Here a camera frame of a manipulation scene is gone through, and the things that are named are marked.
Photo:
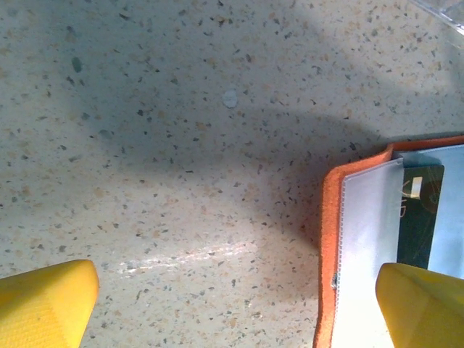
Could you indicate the black VIP card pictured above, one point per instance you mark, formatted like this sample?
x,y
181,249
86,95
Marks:
x,y
417,224

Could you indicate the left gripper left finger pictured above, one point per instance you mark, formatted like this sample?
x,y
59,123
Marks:
x,y
40,311

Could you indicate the clear acrylic card stand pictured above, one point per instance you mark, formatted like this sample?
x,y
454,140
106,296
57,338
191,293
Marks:
x,y
453,11

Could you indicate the orange card holder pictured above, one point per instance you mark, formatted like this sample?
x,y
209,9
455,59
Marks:
x,y
366,224

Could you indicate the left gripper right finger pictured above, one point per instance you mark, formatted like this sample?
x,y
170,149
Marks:
x,y
424,311

